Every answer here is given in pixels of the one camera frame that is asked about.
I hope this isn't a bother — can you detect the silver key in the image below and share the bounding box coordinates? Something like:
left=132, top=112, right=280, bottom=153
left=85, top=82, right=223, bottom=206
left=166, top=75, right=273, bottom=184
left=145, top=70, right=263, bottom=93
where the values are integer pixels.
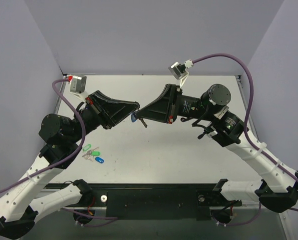
left=139, top=118, right=148, bottom=128

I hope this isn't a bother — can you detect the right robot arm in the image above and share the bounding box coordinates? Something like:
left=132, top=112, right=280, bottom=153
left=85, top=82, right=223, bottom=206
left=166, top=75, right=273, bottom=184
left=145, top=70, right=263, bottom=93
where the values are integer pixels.
left=131, top=84, right=298, bottom=213

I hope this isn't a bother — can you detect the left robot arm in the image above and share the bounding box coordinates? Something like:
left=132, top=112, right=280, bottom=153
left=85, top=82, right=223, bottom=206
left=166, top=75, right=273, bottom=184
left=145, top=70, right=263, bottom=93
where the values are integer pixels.
left=0, top=90, right=140, bottom=240

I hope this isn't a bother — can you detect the bunch of keys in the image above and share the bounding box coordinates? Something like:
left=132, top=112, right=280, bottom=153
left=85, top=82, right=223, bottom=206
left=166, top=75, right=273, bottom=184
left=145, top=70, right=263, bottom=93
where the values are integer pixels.
left=82, top=150, right=93, bottom=162

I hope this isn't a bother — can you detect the green key tag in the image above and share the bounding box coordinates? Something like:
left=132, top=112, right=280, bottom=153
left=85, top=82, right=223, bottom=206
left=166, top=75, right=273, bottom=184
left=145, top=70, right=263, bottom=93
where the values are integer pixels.
left=82, top=144, right=92, bottom=152
left=91, top=151, right=101, bottom=157

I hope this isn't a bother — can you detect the dark blue key tag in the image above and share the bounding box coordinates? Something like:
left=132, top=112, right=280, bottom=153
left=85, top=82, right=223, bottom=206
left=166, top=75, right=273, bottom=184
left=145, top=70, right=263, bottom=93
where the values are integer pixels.
left=95, top=156, right=104, bottom=164

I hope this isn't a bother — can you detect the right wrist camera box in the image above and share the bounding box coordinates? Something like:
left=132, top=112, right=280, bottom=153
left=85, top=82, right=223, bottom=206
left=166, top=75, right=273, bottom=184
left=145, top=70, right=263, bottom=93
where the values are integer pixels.
left=168, top=62, right=189, bottom=80

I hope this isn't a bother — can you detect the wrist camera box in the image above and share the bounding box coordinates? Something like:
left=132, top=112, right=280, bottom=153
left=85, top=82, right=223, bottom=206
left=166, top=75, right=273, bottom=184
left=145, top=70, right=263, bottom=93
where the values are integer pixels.
left=168, top=62, right=189, bottom=80
left=68, top=75, right=87, bottom=94

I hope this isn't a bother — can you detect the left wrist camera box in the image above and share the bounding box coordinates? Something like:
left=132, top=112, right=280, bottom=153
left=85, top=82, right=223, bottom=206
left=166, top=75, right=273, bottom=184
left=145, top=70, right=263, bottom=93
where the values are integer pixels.
left=68, top=75, right=87, bottom=94

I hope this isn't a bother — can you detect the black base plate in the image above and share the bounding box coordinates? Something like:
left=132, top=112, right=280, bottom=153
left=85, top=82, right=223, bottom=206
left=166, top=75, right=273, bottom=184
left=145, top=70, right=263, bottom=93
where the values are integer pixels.
left=90, top=183, right=230, bottom=221

